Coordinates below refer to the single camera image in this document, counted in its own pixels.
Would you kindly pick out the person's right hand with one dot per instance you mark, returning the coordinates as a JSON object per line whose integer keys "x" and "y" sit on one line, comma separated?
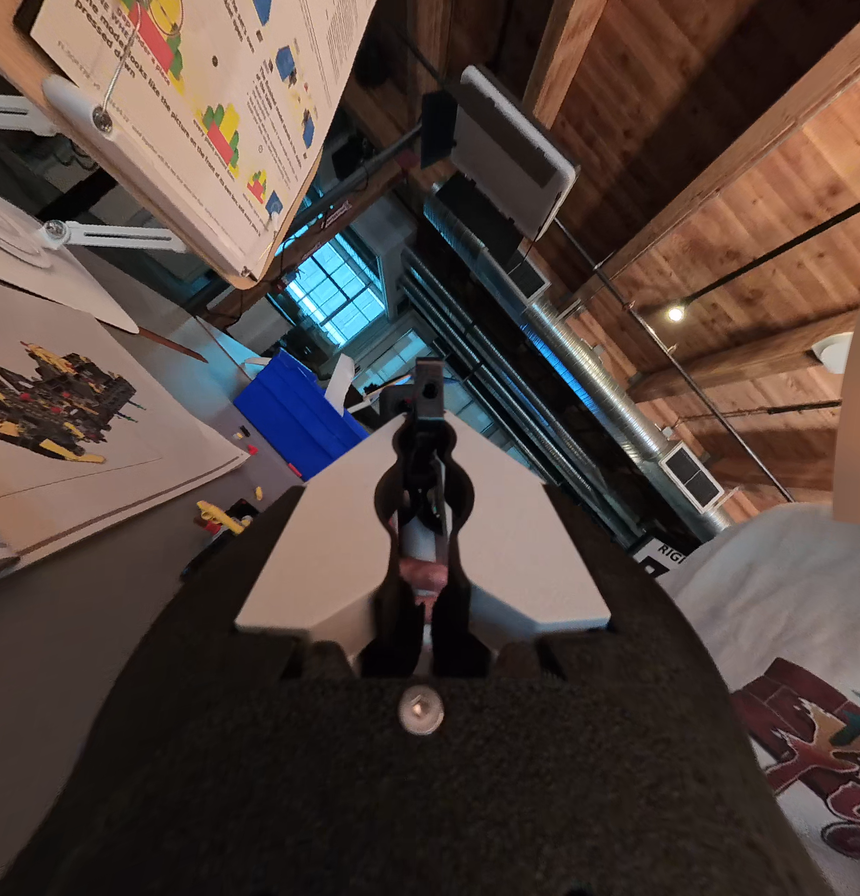
{"x": 424, "y": 577}

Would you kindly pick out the ceiling spotlight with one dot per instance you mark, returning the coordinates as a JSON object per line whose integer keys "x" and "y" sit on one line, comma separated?
{"x": 675, "y": 313}

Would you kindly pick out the black lego frame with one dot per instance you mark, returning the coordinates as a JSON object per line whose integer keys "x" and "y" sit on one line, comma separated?
{"x": 428, "y": 392}

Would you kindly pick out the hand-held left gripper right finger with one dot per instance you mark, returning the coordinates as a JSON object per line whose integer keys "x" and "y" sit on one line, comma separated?
{"x": 528, "y": 560}

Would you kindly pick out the lego car model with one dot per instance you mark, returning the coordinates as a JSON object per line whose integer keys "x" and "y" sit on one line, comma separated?
{"x": 223, "y": 518}

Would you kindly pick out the white paper slip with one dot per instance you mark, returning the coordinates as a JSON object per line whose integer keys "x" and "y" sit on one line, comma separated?
{"x": 339, "y": 381}

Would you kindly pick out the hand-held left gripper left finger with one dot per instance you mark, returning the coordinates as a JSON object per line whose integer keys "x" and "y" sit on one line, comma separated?
{"x": 325, "y": 560}

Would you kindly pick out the square code card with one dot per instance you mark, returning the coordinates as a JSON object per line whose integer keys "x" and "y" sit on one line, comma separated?
{"x": 664, "y": 556}

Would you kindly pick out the air vent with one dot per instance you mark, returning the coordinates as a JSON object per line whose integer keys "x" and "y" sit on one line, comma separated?
{"x": 529, "y": 278}
{"x": 692, "y": 476}

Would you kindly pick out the metal air duct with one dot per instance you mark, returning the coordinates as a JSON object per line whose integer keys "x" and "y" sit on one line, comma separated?
{"x": 591, "y": 378}

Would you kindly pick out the blue plastic bin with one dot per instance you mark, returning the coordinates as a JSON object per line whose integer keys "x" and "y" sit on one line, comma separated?
{"x": 297, "y": 413}

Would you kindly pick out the ceiling light panel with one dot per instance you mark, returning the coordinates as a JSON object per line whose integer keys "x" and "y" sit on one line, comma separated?
{"x": 514, "y": 147}

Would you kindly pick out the white ceiling sensor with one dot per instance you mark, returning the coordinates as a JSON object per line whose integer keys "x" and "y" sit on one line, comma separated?
{"x": 836, "y": 352}

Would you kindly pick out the scattered small lego pieces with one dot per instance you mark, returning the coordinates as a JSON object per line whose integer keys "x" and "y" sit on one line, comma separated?
{"x": 242, "y": 434}

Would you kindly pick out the lego instruction booklet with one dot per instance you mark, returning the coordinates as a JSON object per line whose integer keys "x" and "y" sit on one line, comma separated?
{"x": 87, "y": 455}

